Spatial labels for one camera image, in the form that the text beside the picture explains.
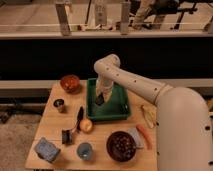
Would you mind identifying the orange carrot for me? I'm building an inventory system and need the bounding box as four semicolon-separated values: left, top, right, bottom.
136;124;152;150

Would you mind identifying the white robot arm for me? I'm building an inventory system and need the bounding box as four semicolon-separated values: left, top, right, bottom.
94;54;213;171

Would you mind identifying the grey cloth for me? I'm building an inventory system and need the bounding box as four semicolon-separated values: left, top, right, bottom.
127;127;144;149

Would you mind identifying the red-brown bowl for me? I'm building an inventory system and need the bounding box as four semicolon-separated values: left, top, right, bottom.
60;75;80;93

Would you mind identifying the blue sponge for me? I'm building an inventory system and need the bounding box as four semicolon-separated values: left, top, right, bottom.
34;137;60;163

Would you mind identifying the black handled utensil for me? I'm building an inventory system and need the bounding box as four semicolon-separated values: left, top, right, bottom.
73;106;84;131

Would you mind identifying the small metal cup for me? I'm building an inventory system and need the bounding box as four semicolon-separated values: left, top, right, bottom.
53;99;65;113

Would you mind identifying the orange fruit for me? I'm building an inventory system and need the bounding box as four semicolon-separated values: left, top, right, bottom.
80;119;93;133

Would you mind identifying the green plastic tray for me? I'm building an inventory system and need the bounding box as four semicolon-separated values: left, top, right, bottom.
86;78;131;122

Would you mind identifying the black eraser block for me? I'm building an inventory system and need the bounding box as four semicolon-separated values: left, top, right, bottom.
62;130;73;144

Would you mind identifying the blue plastic cup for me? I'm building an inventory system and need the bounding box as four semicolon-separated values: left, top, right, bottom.
77;142;93;161

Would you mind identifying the dark bowl with beans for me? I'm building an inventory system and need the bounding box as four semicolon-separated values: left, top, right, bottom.
106;131;136;162

